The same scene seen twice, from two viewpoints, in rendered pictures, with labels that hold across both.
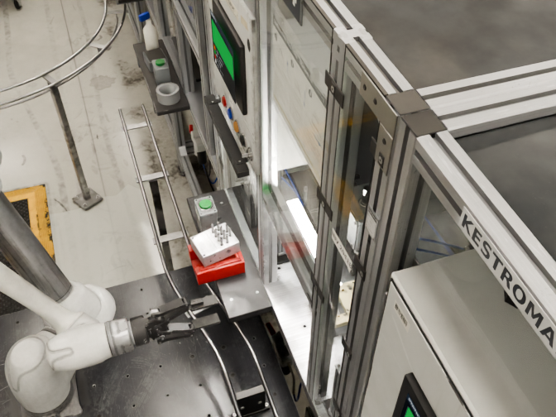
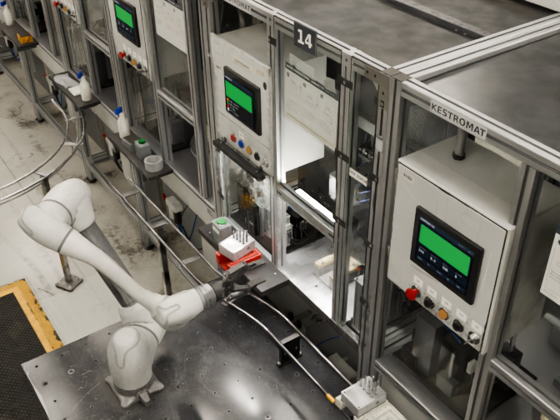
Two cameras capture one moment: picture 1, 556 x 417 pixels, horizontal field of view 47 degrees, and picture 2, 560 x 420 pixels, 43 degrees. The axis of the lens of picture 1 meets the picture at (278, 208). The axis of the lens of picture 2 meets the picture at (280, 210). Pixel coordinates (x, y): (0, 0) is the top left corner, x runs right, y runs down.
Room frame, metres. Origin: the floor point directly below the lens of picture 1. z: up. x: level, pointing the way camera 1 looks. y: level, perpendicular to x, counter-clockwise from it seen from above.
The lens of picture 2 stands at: (-1.05, 0.60, 2.89)
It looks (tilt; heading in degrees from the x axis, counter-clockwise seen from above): 36 degrees down; 346
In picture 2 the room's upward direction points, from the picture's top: 1 degrees counter-clockwise
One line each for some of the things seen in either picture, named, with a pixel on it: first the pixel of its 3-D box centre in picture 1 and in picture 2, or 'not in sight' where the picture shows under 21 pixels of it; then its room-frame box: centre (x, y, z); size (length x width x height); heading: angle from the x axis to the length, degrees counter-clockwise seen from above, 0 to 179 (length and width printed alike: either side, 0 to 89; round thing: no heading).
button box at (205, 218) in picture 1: (209, 216); (223, 232); (1.43, 0.23, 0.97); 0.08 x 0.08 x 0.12; 20
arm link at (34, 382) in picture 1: (37, 368); (129, 353); (0.93, 0.70, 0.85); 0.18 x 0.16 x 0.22; 152
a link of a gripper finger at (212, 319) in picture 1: (206, 321); (256, 282); (0.95, 0.19, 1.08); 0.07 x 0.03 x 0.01; 110
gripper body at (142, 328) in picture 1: (149, 328); (222, 288); (0.90, 0.33, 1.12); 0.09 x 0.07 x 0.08; 110
